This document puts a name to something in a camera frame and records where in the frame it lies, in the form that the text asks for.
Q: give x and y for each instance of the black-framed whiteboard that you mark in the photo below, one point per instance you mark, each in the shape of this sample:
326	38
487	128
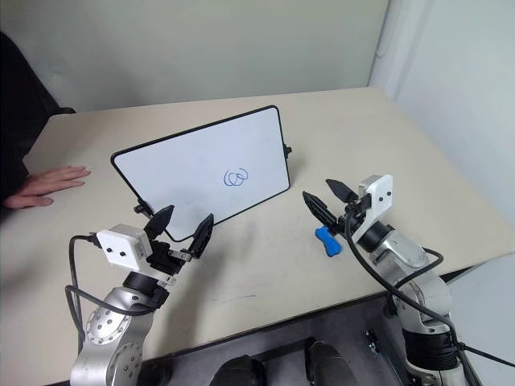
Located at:
193	161

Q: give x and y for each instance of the person's bare hand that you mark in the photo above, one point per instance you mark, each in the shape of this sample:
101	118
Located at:
44	185

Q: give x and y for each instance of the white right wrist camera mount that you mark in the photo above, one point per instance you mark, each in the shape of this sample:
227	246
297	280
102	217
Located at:
378	197

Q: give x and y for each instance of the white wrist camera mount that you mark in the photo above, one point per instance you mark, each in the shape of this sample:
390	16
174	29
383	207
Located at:
378	197
118	245

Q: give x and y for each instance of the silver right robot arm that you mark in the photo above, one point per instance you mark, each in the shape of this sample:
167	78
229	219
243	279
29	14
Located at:
418	281

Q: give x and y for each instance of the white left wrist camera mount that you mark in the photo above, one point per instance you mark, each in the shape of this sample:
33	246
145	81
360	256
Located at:
118	245

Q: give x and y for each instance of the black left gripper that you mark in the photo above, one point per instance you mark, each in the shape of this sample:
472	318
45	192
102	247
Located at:
163	261

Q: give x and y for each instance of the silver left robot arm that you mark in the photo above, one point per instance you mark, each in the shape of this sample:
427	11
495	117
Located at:
108	333

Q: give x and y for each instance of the person's dark sleeve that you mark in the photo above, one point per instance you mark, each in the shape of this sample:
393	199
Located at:
20	112

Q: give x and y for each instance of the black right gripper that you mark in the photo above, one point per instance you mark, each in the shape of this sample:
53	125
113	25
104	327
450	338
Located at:
351	219

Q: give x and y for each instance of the blue bone-shaped eraser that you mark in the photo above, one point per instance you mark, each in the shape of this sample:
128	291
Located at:
328	242

